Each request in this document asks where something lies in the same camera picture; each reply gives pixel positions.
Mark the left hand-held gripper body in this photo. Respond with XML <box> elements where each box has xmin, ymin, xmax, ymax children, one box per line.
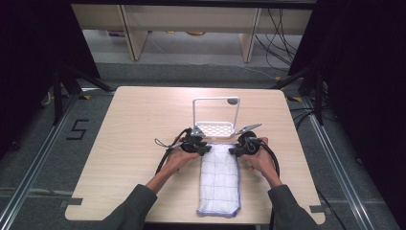
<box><xmin>179</xmin><ymin>126</ymin><xmax>206</xmax><ymax>155</ymax></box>

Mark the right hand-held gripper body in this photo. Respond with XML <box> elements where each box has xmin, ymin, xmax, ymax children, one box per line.
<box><xmin>235</xmin><ymin>123</ymin><xmax>263</xmax><ymax>157</ymax></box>

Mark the white towel with purple edge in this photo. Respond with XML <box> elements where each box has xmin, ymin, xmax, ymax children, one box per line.
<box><xmin>196</xmin><ymin>143</ymin><xmax>241</xmax><ymax>219</ymax></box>

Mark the person's left hand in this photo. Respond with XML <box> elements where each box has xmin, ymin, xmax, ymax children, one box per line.
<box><xmin>164</xmin><ymin>147</ymin><xmax>201</xmax><ymax>177</ymax></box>

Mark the person's right hand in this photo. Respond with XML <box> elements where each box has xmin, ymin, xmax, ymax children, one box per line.
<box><xmin>239</xmin><ymin>136</ymin><xmax>278</xmax><ymax>180</ymax></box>

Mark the white towel rack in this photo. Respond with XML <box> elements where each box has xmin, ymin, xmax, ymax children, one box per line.
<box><xmin>192</xmin><ymin>96</ymin><xmax>241</xmax><ymax>139</ymax></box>

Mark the black metal stand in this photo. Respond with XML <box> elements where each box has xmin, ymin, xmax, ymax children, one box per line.
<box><xmin>271</xmin><ymin>65</ymin><xmax>327</xmax><ymax>127</ymax></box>
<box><xmin>52</xmin><ymin>64</ymin><xmax>115</xmax><ymax>127</ymax></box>

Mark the beige wooden desk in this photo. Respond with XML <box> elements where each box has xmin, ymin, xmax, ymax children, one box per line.
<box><xmin>71</xmin><ymin>3</ymin><xmax>314</xmax><ymax>64</ymax></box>

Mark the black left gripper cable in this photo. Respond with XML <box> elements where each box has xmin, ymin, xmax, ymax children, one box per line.
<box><xmin>155</xmin><ymin>126</ymin><xmax>193</xmax><ymax>175</ymax></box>

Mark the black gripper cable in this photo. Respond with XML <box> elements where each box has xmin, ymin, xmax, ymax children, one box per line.
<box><xmin>155</xmin><ymin>126</ymin><xmax>193</xmax><ymax>175</ymax></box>
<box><xmin>255</xmin><ymin>137</ymin><xmax>282</xmax><ymax>230</ymax></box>

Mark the thin grey cord loop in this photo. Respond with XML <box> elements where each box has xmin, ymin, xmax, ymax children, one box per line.
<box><xmin>154</xmin><ymin>137</ymin><xmax>176</xmax><ymax>150</ymax></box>

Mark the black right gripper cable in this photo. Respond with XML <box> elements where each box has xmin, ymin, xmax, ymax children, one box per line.
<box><xmin>255</xmin><ymin>137</ymin><xmax>282</xmax><ymax>230</ymax></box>

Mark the metal floor rail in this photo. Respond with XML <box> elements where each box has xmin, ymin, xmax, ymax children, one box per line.
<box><xmin>0</xmin><ymin>94</ymin><xmax>80</xmax><ymax>230</ymax></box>
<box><xmin>302</xmin><ymin>95</ymin><xmax>378</xmax><ymax>230</ymax></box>

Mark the bundle of black cables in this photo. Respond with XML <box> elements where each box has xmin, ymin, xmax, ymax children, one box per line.
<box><xmin>254</xmin><ymin>7</ymin><xmax>305</xmax><ymax>71</ymax></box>

